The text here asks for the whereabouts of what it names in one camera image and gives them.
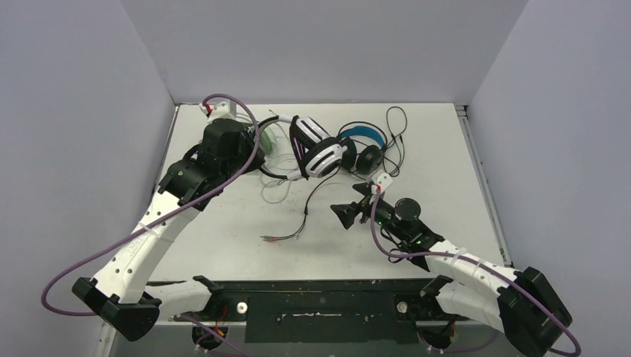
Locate white black headphones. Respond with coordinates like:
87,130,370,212
257,115,345,181

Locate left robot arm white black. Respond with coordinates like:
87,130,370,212
72,118,264,341

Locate black blue headphones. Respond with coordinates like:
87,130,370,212
337,120,388,175

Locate mint green headphones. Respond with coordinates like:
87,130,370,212
236,114,277,155

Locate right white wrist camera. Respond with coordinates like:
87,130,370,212
371,171,393,194

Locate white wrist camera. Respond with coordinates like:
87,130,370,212
199,100,234,124
371,171,393,194

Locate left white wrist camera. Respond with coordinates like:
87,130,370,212
199,100,234,124

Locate thin black headphone cable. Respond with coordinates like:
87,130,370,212
352,106,409,185

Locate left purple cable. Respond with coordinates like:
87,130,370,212
40,93,262,357

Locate purple cable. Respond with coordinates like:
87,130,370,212
40,93,262,357
369,186,583,357

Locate mint green headphone cable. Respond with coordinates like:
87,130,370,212
258,120,301,205

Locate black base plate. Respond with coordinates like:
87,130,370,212
173,278,494,346

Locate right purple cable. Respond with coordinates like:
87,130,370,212
369,186,583,357

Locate aluminium frame rail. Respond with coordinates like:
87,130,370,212
455,104,548,327

